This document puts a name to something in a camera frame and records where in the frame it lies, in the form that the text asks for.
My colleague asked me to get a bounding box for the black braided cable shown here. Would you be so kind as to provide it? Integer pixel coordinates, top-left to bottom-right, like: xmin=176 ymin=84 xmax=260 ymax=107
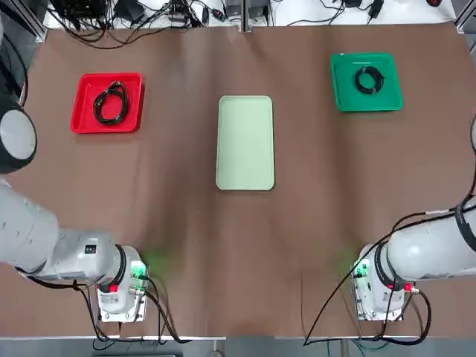
xmin=353 ymin=65 xmax=386 ymax=94
xmin=92 ymin=81 xmax=130 ymax=126

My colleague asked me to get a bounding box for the black power strip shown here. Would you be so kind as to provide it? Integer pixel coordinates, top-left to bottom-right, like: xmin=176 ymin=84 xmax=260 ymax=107
xmin=55 ymin=0 xmax=112 ymax=19

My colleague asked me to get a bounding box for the black power adapter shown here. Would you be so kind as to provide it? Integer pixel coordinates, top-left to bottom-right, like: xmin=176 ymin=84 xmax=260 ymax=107
xmin=367 ymin=0 xmax=385 ymax=19

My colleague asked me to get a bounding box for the pale mint plastic tray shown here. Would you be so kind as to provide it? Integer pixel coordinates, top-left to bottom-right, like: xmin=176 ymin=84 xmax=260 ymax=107
xmin=215 ymin=94 xmax=276 ymax=192

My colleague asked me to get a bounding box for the red plastic tray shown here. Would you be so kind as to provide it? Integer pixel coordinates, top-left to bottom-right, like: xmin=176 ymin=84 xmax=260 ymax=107
xmin=69 ymin=71 xmax=145 ymax=134

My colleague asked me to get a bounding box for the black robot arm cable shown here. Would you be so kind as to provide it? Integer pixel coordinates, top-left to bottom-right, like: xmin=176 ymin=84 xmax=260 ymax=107
xmin=74 ymin=274 xmax=196 ymax=345
xmin=303 ymin=208 xmax=462 ymax=347

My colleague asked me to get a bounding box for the dark green plastic tray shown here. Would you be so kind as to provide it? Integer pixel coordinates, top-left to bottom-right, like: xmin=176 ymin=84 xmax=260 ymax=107
xmin=329 ymin=52 xmax=405 ymax=112

